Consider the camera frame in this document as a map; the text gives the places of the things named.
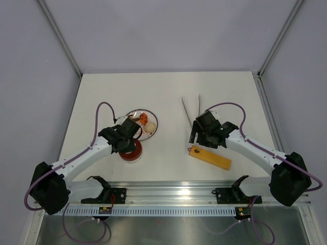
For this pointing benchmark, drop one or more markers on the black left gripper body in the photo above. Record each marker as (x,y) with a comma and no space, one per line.
(130,146)

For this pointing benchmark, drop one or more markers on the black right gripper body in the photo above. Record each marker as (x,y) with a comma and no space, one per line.
(204,139)

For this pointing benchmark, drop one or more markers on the red round lunch box lid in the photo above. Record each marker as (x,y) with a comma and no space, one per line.
(135,153)

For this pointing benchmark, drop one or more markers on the yellow cutlery case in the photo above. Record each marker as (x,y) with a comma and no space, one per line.
(209,157)

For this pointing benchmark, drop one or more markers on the metal tongs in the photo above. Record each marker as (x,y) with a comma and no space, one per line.
(186,111)

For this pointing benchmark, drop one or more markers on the round steel lunch box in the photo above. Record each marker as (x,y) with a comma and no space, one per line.
(132,161)

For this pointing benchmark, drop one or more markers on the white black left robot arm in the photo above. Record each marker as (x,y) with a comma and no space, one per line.
(53,185)

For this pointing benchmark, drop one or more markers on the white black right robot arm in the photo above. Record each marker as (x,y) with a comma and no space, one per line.
(287,180)

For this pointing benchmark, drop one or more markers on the white steamed bun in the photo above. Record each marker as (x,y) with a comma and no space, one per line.
(149,127)

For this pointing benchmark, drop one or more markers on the round food plate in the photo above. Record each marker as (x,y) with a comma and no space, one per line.
(134,115)

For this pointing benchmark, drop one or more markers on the orange round food piece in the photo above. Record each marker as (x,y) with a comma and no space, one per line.
(143,118)

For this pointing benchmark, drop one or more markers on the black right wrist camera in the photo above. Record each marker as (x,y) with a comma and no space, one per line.
(207,121)

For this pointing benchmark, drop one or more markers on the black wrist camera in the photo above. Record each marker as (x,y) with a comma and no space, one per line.
(207,121)
(129,128)

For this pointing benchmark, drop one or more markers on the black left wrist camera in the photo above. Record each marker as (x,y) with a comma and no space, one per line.
(129,128)

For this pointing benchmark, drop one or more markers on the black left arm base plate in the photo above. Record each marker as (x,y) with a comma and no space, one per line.
(115,196)

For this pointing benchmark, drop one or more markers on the aluminium front rail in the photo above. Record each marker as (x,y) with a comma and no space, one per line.
(191,193)

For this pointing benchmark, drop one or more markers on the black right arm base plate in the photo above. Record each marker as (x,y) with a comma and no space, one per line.
(231,195)

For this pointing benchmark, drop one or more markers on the white slotted cable duct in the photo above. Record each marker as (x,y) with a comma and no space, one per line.
(168,211)

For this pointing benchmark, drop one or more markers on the aluminium frame post right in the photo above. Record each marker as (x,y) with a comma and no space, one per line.
(281,36)

